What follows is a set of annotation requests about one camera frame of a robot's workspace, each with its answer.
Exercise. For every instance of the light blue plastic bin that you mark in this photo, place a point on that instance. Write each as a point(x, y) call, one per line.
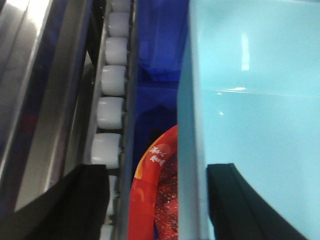
point(249, 95)

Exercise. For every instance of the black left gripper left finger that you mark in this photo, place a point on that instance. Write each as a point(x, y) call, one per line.
point(73, 209)

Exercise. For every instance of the white roller track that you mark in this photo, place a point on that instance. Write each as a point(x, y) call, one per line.
point(110, 135)

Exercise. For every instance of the stainless steel shelf rail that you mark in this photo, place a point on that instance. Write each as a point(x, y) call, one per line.
point(49, 53)

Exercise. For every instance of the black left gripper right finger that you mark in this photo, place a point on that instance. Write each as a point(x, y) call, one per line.
point(237, 212)

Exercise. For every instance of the blue crate with red bag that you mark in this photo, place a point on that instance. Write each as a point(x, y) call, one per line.
point(162, 31)

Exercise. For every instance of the red snack bag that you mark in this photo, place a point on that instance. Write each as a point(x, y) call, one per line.
point(144, 186)

